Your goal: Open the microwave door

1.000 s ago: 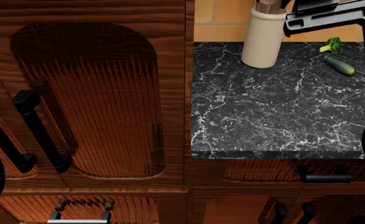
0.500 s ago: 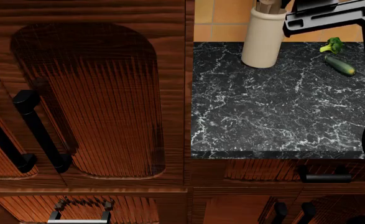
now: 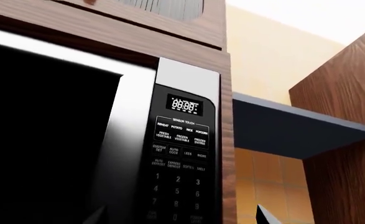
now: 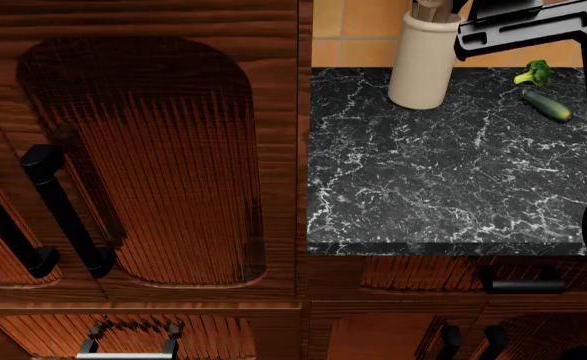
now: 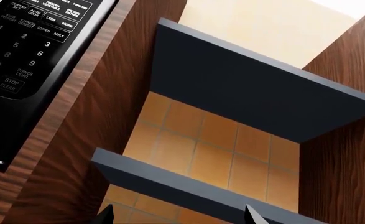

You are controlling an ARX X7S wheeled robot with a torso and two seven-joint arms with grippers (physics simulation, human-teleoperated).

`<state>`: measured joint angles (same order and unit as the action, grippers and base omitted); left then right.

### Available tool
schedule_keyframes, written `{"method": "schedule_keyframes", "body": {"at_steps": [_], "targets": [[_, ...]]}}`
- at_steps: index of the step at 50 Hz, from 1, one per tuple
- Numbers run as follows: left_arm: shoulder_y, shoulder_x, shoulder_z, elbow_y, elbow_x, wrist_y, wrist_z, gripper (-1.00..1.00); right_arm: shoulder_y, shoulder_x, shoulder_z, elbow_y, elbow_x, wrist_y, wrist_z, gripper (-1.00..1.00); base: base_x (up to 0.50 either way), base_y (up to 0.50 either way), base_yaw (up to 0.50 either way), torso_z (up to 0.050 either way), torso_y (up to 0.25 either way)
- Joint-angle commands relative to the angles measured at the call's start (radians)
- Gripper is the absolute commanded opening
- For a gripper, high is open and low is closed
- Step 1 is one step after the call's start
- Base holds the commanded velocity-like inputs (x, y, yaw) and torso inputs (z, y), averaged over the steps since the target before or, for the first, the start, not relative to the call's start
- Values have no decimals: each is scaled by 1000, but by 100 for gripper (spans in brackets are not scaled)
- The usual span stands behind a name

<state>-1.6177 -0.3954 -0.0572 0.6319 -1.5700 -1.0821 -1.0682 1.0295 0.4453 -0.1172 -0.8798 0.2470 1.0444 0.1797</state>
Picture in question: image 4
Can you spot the black kitchen utensil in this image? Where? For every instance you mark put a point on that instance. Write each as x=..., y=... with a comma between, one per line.
x=459, y=5

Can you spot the green broccoli floret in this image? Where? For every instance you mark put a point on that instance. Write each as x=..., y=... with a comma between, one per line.
x=535, y=73

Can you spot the wooden spoons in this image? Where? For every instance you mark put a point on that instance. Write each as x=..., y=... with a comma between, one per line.
x=430, y=9

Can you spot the dark green zucchini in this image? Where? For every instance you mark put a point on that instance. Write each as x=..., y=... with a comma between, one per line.
x=548, y=105

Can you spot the wooden drawer front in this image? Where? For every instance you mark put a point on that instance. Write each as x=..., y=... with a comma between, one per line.
x=413, y=277

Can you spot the wooden base cabinet door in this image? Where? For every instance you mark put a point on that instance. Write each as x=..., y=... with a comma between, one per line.
x=528, y=333
x=373, y=333

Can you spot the cream ceramic utensil crock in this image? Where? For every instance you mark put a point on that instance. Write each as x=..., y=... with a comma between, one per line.
x=420, y=63

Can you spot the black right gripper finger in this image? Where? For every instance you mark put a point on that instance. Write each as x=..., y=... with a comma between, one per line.
x=523, y=32
x=508, y=8

